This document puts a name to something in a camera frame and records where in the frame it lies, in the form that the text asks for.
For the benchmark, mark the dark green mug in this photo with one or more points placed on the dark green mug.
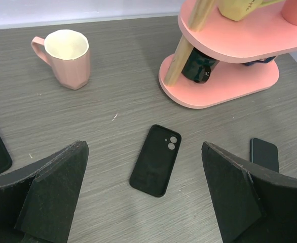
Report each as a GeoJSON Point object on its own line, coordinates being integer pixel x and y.
{"type": "Point", "coordinates": [199, 67]}

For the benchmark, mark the yellow mug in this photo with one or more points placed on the yellow mug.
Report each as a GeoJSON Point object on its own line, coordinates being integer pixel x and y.
{"type": "Point", "coordinates": [237, 10]}

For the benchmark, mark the dark smartphone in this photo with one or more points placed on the dark smartphone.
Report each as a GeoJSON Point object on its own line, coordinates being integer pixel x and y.
{"type": "Point", "coordinates": [264, 154]}

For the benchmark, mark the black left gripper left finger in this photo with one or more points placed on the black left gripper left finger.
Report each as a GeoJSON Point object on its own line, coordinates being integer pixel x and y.
{"type": "Point", "coordinates": [38, 201]}

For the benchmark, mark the pink three-tier wooden shelf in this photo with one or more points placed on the pink three-tier wooden shelf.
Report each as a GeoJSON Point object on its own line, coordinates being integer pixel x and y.
{"type": "Point", "coordinates": [265, 33]}

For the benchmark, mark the pink faceted mug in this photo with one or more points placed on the pink faceted mug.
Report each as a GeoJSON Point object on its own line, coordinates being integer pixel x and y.
{"type": "Point", "coordinates": [67, 52]}

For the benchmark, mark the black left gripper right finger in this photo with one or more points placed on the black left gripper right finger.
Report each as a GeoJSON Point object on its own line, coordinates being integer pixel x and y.
{"type": "Point", "coordinates": [251, 203]}

